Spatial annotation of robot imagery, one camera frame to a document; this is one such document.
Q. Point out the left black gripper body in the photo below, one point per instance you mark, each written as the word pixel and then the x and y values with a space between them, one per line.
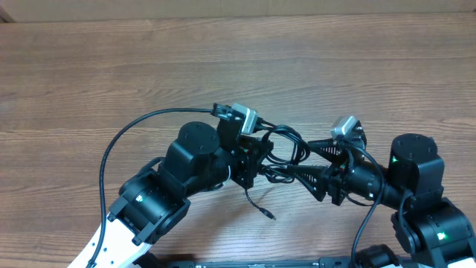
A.
pixel 245 155

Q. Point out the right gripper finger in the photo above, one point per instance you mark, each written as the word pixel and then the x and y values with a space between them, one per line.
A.
pixel 312 177
pixel 327 149

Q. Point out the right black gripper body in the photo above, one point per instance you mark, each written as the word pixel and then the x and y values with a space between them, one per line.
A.
pixel 338 179

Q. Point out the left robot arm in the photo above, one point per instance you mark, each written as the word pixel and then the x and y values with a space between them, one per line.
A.
pixel 154 200

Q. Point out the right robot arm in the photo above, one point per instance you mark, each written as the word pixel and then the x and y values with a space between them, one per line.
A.
pixel 427 225

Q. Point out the cardboard back panel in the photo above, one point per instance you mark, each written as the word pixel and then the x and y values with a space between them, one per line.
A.
pixel 93 10

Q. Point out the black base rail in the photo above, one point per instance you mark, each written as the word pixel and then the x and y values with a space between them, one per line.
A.
pixel 375 256

